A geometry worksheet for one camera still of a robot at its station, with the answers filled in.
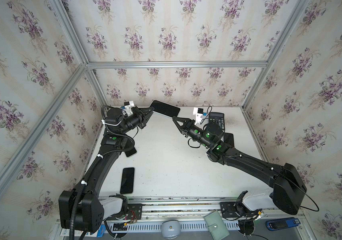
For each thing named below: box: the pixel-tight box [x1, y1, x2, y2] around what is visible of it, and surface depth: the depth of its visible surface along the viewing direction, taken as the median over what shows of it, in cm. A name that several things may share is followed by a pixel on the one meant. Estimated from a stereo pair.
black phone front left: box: [120, 167, 135, 194], surface depth 84 cm
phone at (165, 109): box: [149, 99, 181, 119], surface depth 71 cm
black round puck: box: [238, 219, 255, 237], surface depth 72 cm
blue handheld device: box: [265, 217, 301, 231], surface depth 70 cm
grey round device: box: [161, 220, 181, 240], surface depth 64 cm
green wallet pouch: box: [203, 210, 230, 240], surface depth 71 cm
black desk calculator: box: [208, 112, 226, 132], surface depth 113 cm
